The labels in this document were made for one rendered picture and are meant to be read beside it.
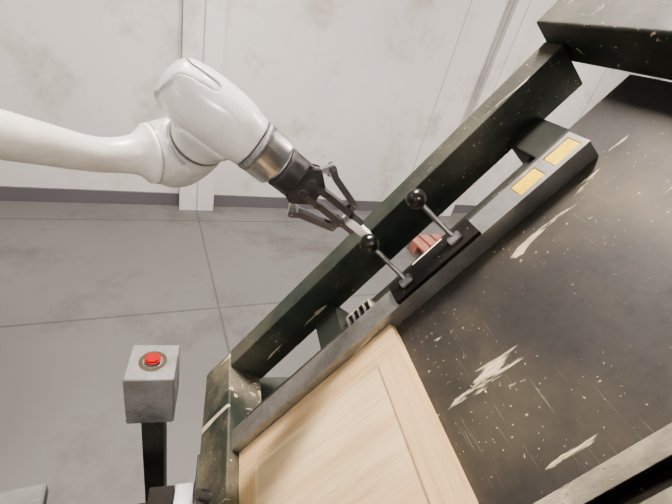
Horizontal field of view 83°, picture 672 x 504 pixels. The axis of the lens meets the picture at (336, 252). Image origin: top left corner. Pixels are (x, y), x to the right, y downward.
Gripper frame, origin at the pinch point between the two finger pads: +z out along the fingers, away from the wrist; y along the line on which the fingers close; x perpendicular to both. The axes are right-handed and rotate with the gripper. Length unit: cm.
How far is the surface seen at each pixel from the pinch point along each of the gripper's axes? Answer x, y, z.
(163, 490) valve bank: 13, 76, 6
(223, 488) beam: 20, 58, 11
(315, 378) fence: 12.4, 28.1, 11.6
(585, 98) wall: -377, -235, 338
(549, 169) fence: 11.2, -31.1, 11.4
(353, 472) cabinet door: 32.4, 25.8, 13.9
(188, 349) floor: -103, 144, 42
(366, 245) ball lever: 6.2, 0.2, 0.3
